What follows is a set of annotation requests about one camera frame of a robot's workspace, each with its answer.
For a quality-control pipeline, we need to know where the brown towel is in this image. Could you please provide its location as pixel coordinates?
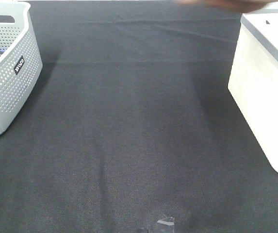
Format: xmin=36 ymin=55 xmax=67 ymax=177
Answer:
xmin=176 ymin=0 xmax=278 ymax=13

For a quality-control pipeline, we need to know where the black table cloth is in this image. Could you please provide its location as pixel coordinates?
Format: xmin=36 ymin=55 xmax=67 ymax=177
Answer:
xmin=0 ymin=1 xmax=278 ymax=233

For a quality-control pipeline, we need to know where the clear tape piece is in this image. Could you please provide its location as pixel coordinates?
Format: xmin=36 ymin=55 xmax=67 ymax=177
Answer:
xmin=157 ymin=217 xmax=175 ymax=227

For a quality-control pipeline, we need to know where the white storage box grey rim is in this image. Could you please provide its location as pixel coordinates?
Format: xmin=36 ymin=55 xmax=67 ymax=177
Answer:
xmin=228 ymin=9 xmax=278 ymax=173

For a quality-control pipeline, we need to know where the grey perforated plastic basket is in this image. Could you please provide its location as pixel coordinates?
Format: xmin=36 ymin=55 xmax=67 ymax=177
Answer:
xmin=0 ymin=1 xmax=43 ymax=135

